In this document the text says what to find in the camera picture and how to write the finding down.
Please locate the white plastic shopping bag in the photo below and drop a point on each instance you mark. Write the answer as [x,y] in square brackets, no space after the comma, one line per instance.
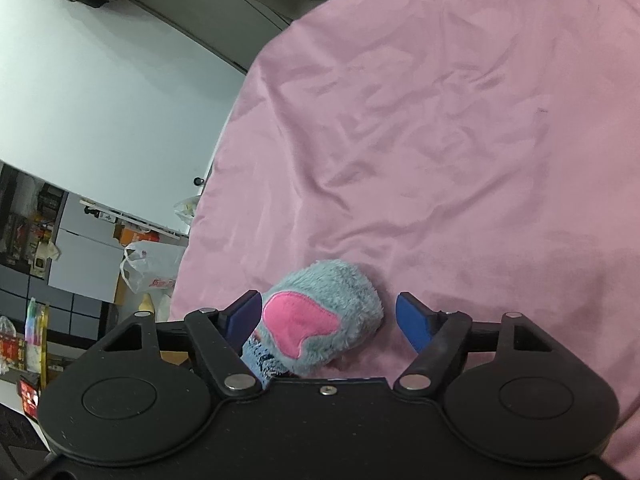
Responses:
[150,265]

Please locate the pink bed sheet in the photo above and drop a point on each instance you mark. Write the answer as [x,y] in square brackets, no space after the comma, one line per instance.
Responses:
[480,154]

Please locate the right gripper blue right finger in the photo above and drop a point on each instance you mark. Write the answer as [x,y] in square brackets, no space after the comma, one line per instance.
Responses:
[418,323]

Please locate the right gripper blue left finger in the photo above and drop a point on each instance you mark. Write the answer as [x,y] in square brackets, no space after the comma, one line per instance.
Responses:
[239,320]

